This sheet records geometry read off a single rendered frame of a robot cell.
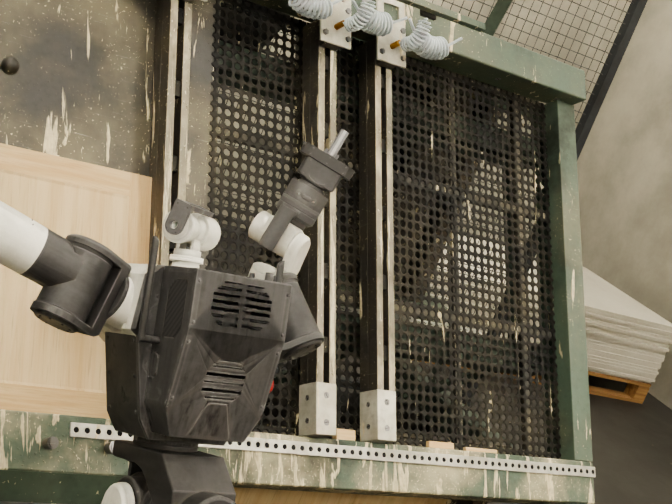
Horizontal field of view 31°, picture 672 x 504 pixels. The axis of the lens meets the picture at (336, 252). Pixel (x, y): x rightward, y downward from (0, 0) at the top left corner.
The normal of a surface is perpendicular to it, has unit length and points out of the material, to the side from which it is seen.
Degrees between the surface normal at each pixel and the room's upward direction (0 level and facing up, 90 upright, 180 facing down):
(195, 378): 82
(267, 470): 55
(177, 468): 22
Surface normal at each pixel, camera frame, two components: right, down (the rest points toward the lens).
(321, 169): 0.09, 0.05
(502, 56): 0.62, -0.20
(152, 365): -0.79, -0.16
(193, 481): 0.52, -0.69
